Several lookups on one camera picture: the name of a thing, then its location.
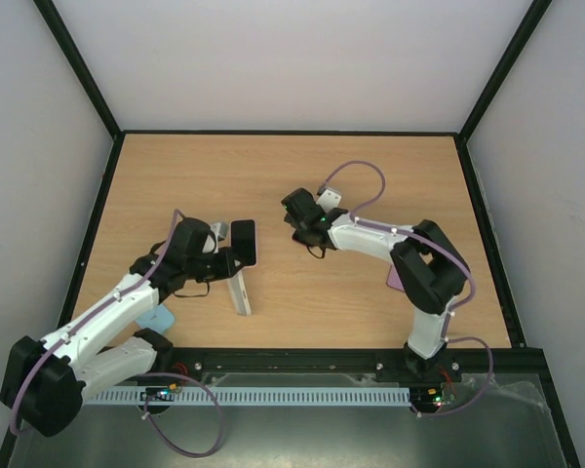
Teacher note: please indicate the black aluminium frame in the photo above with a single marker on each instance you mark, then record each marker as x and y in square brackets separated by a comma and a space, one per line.
[518, 358]

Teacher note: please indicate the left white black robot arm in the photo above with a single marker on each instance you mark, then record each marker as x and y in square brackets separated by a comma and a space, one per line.
[48, 380]

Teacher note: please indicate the black screen phone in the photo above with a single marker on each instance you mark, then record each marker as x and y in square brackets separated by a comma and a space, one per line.
[244, 243]

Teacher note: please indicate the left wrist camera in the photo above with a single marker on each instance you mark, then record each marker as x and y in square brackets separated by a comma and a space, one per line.
[216, 237]

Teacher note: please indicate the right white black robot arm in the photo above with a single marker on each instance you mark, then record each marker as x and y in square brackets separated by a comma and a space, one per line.
[433, 275]

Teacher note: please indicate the dark red phone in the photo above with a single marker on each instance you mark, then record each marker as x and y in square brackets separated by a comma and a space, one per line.
[300, 238]

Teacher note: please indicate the light blue phone case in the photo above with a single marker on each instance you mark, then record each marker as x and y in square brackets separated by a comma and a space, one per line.
[160, 319]

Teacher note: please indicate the pink phone case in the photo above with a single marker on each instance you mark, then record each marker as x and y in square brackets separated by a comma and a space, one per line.
[256, 244]

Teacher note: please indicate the white slotted cable duct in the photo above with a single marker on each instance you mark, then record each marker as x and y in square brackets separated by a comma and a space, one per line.
[256, 397]

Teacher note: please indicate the cream white phone case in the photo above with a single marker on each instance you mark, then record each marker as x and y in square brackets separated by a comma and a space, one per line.
[239, 294]

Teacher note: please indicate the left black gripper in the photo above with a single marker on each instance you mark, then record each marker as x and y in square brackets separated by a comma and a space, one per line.
[227, 256]

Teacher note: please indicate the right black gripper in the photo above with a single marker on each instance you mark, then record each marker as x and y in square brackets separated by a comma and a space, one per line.
[296, 222]

